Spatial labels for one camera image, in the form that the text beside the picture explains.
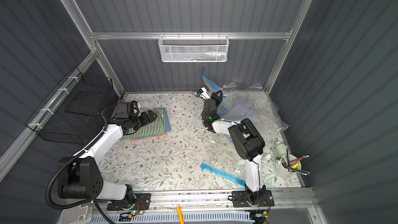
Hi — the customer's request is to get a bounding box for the vacuum bag with navy striped garment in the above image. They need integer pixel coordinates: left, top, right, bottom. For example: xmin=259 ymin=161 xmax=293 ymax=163
xmin=218 ymin=83 xmax=289 ymax=145

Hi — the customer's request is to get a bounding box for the orange pencil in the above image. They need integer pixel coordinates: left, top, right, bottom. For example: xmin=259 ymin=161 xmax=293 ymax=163
xmin=176 ymin=206 xmax=184 ymax=224

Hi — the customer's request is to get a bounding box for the red white striped tank top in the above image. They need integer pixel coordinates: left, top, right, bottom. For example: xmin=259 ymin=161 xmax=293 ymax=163
xmin=130 ymin=132 xmax=167 ymax=141

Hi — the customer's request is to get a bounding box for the small white cap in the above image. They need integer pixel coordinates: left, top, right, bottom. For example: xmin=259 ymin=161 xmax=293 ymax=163
xmin=262 ymin=153 xmax=272 ymax=161

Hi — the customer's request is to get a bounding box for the black corrugated cable conduit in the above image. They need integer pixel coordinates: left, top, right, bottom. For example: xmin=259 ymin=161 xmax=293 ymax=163
xmin=45 ymin=149 xmax=116 ymax=224

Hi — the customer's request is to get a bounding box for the white pen cup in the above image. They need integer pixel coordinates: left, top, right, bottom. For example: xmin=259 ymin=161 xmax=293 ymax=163
xmin=274 ymin=155 xmax=302 ymax=179

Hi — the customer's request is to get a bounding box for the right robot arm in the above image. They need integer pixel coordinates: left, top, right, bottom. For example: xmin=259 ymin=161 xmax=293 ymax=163
xmin=196 ymin=88 xmax=265 ymax=195

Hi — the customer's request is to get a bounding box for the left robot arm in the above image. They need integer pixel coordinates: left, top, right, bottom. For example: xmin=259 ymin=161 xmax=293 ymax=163
xmin=57 ymin=101 xmax=159 ymax=200

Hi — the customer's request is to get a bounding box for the clear blue-zip vacuum bag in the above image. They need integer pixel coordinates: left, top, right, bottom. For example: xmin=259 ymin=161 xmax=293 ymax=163
xmin=200 ymin=162 xmax=246 ymax=186

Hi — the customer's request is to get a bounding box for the vacuum bag with green striped garment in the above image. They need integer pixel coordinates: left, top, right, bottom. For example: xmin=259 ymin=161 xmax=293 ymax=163
xmin=201 ymin=67 xmax=228 ymax=99

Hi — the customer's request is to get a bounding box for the white plastic holder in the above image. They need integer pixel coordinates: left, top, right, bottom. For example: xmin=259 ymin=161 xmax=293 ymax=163
xmin=57 ymin=205 xmax=93 ymax=224

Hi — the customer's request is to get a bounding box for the white wire wall basket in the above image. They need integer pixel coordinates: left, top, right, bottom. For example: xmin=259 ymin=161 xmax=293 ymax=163
xmin=158 ymin=36 xmax=230 ymax=63

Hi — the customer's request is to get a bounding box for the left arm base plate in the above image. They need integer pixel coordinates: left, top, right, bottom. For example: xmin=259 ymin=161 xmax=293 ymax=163
xmin=107 ymin=193 xmax=152 ymax=211

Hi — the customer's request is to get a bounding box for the green white striped garment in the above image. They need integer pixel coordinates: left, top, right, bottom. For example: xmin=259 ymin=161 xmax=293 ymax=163
xmin=120 ymin=108 xmax=166 ymax=141

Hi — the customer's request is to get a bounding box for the black wire wall basket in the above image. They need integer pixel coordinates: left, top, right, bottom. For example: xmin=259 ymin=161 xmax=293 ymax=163
xmin=25 ymin=67 xmax=118 ymax=145

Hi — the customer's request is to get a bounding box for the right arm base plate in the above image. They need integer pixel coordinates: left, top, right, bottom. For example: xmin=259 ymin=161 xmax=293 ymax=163
xmin=228 ymin=190 xmax=275 ymax=208

